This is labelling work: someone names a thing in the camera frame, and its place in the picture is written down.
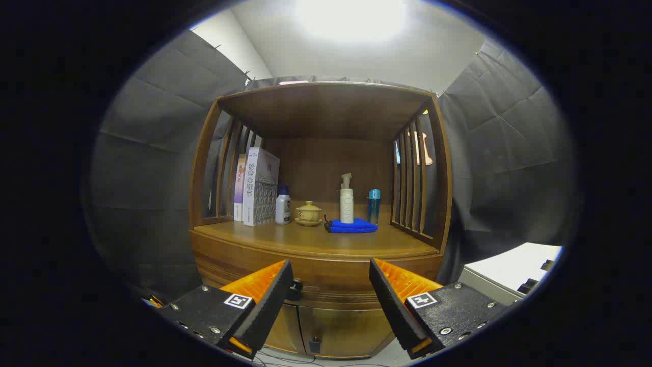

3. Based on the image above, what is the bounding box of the cream pump bottle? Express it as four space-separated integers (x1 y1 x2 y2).
340 173 355 224

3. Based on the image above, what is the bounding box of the wooden drawer with black knob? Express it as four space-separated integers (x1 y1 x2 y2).
196 252 444 309

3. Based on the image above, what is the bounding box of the thick white book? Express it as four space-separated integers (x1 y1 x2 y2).
242 147 281 227

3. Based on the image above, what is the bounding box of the white table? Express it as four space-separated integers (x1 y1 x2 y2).
458 243 563 306

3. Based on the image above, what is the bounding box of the white bottle with blue cap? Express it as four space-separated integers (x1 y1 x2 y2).
275 185 292 225

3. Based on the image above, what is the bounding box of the thin purple book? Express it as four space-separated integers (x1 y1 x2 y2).
233 154 247 222

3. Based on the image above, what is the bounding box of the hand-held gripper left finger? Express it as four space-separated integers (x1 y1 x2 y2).
153 259 295 360

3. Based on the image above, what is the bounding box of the yellow lidded ceramic teacup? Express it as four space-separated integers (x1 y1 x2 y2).
295 201 323 227

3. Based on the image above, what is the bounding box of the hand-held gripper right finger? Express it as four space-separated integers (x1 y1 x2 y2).
369 257 510 360

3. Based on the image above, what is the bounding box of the blue folded cloth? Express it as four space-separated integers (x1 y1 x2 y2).
324 218 378 234

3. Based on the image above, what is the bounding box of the wooden countertop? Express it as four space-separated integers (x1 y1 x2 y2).
193 201 441 260

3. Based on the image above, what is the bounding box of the wooden cabinet with slatted sides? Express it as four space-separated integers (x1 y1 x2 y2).
188 82 454 360

